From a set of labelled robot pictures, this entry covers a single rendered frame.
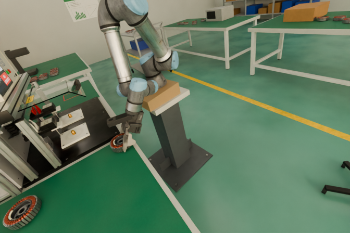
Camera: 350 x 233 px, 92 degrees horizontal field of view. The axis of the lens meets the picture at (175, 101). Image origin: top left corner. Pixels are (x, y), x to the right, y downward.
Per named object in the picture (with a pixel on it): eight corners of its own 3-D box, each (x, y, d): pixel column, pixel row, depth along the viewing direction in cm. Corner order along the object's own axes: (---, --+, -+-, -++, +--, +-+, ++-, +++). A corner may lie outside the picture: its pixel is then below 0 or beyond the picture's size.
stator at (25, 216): (42, 193, 73) (36, 188, 71) (42, 215, 64) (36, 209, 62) (11, 212, 68) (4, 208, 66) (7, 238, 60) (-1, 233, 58)
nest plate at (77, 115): (81, 109, 128) (80, 108, 127) (84, 117, 117) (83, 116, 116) (60, 118, 122) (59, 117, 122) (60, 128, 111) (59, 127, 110)
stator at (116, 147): (131, 134, 94) (128, 129, 93) (135, 146, 85) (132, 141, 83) (111, 142, 92) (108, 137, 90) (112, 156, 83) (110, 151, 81)
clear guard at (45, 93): (80, 84, 105) (75, 75, 101) (86, 96, 86) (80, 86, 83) (18, 108, 92) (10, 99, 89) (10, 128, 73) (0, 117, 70)
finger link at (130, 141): (135, 152, 82) (137, 133, 84) (123, 153, 80) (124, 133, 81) (134, 151, 85) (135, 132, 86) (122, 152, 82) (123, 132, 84)
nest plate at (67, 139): (86, 123, 110) (85, 121, 109) (90, 134, 98) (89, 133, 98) (61, 135, 104) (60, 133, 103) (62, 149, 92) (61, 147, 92)
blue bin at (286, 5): (288, 9, 537) (290, -1, 522) (298, 9, 515) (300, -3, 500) (280, 12, 522) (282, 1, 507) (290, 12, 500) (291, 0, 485)
